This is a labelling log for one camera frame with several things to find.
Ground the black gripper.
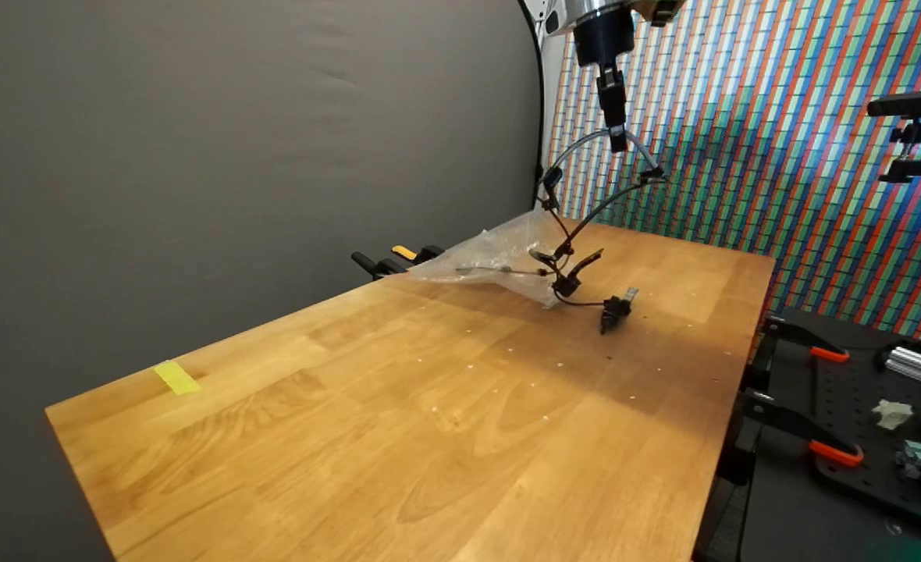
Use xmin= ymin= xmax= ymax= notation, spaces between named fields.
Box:
xmin=571 ymin=16 xmax=639 ymax=157

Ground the grey cable with black connectors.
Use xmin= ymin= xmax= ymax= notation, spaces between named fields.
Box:
xmin=535 ymin=125 xmax=670 ymax=213

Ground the clear plastic bag with labels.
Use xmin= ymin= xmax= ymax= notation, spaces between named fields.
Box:
xmin=405 ymin=205 xmax=588 ymax=309

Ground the thin black cable with connectors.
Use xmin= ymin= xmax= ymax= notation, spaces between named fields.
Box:
xmin=525 ymin=168 xmax=639 ymax=338

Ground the black clamp with yellow pad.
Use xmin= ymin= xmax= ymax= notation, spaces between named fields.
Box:
xmin=391 ymin=242 xmax=444 ymax=267

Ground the colourful patterned backdrop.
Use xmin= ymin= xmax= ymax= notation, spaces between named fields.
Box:
xmin=539 ymin=0 xmax=921 ymax=340

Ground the black clamp with orange pad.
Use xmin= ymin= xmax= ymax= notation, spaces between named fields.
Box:
xmin=347 ymin=247 xmax=411 ymax=281

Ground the black perforated board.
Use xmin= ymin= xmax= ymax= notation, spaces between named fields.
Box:
xmin=721 ymin=309 xmax=921 ymax=562

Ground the white rectangular bar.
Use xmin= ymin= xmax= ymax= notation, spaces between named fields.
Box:
xmin=880 ymin=345 xmax=921 ymax=389

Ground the small whitish tape piece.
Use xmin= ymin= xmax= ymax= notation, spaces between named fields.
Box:
xmin=875 ymin=400 xmax=913 ymax=431

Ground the grey fabric backdrop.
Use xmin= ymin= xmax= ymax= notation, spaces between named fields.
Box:
xmin=0 ymin=0 xmax=546 ymax=562

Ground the yellow tape strip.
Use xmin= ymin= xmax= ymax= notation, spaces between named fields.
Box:
xmin=148 ymin=359 xmax=207 ymax=400

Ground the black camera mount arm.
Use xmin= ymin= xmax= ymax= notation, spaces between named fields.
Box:
xmin=864 ymin=87 xmax=921 ymax=187

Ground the short orange-handled black clamp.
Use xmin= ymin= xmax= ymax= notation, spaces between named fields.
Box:
xmin=765 ymin=315 xmax=854 ymax=368

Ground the long orange-handled black clamp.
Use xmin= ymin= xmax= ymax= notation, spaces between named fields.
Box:
xmin=743 ymin=389 xmax=868 ymax=472

